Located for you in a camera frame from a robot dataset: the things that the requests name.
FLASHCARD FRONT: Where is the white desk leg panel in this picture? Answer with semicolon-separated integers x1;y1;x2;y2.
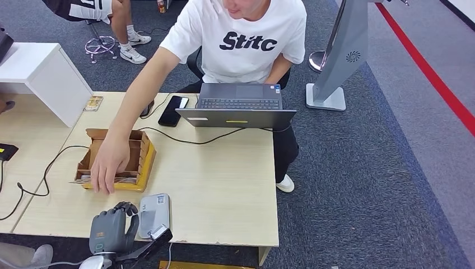
258;247;272;266

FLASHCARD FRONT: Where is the small yellow printed pack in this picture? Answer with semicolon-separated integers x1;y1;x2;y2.
83;95;104;112

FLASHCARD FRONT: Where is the black computer mouse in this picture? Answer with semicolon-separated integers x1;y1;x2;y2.
140;99;155;118

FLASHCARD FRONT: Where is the wooden compartment organizer box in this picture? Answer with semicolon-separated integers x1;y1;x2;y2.
74;128;157;193

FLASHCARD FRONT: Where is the grey laptop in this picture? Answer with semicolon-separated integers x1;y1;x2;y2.
175;82;297;130

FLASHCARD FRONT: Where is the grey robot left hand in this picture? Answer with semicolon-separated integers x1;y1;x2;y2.
89;201;140;256

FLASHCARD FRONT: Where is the grey card reader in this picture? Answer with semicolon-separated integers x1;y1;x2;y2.
138;193;171;239

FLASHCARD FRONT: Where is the black office chair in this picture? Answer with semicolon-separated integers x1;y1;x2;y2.
187;46;291;90

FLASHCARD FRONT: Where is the chrome stanchion post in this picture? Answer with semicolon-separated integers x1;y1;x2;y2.
309;0;350;73

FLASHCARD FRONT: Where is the chrome stool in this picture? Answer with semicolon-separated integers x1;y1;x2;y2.
84;19;118;64

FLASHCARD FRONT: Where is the black laptop power cable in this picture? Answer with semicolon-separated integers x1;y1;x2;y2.
137;125;292;146

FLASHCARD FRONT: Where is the black smartphone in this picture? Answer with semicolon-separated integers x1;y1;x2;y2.
158;95;190;128

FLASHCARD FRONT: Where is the long black cable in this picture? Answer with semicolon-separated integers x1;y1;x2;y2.
0;145;90;221

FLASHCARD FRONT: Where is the white cabinet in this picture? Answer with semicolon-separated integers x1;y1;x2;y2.
0;43;94;128

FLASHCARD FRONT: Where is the person's right hand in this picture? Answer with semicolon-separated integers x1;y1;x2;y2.
90;135;131;195

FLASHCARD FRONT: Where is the grey kiosk stand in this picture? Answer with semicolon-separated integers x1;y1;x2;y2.
305;0;385;112

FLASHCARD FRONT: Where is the light wood desk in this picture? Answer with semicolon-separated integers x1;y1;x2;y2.
13;91;280;266

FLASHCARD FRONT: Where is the black device with yellow sticker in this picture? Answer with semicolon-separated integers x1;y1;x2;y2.
0;143;19;161

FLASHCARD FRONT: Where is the black mouse cable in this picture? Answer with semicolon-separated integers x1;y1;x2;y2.
142;92;173;119

